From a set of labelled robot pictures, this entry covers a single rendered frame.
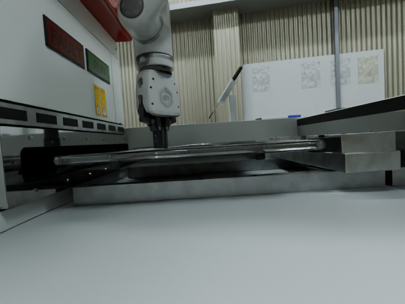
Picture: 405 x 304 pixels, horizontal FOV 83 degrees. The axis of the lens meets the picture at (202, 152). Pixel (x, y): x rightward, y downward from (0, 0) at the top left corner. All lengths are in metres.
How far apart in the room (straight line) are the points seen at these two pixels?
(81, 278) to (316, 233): 0.20
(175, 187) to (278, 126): 0.45
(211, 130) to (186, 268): 0.55
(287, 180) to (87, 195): 0.32
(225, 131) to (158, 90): 0.27
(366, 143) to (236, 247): 0.27
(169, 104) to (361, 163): 0.38
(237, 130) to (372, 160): 0.40
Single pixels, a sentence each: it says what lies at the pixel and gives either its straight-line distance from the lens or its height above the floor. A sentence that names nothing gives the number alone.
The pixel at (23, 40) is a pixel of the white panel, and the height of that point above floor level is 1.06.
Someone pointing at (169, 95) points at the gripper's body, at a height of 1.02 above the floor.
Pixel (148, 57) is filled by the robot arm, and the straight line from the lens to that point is 0.54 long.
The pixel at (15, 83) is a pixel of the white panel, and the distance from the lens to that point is 0.39.
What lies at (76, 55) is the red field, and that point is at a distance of 0.54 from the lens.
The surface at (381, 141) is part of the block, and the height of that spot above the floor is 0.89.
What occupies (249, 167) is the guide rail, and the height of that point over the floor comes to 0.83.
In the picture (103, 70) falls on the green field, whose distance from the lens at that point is 0.65.
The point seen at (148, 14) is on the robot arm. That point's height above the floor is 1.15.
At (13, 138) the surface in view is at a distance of 0.35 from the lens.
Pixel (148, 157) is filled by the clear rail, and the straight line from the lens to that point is 0.31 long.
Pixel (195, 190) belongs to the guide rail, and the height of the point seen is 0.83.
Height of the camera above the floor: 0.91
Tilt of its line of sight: 3 degrees down
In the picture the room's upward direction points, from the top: 4 degrees counter-clockwise
